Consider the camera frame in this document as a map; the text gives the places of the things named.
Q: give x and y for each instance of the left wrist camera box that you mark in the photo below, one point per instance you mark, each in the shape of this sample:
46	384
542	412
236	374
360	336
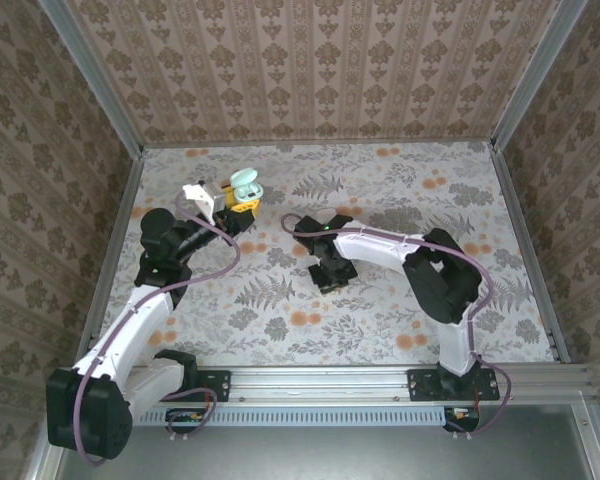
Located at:
215	197

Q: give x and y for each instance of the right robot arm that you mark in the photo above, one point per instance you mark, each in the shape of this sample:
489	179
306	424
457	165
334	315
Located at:
375	247

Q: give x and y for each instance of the aluminium frame post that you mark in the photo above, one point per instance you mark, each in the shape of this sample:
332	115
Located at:
535	75
96	80

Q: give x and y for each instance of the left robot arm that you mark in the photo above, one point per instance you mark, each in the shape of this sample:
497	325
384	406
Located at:
130	330

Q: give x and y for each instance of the grey metal panel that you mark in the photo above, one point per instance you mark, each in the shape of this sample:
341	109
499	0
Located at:
320	455

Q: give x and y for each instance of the floral patterned table cloth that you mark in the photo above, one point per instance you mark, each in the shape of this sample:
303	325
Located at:
330	325

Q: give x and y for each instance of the wide aluminium mounting rail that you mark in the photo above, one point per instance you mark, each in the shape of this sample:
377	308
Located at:
320	382

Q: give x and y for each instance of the aluminium side rail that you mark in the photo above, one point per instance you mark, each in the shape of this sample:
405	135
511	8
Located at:
122	215
522	225

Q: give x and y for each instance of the mint green earbud case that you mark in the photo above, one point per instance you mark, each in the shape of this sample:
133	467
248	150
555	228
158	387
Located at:
245	179

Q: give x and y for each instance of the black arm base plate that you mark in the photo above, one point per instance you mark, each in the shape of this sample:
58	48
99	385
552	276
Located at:
422	385
215	385

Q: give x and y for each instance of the thin aluminium wall rail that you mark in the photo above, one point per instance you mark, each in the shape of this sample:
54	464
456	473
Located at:
320	143

